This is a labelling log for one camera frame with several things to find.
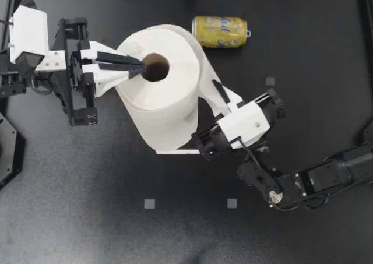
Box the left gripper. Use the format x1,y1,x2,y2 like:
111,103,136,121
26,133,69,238
50,17,146,127

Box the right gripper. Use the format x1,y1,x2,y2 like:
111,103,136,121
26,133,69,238
191,79,287,162

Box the yellow drink can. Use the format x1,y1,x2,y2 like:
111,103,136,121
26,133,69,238
191,16,252,49

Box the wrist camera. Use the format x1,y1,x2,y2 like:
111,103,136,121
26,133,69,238
8,5,66,72
217,100,270,150

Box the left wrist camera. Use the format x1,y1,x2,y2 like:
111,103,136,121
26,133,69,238
8,5,66,72

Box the white paper towel roll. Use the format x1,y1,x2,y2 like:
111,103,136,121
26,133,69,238
115,24,231,156

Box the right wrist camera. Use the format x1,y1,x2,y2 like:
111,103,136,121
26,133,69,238
217,100,270,150

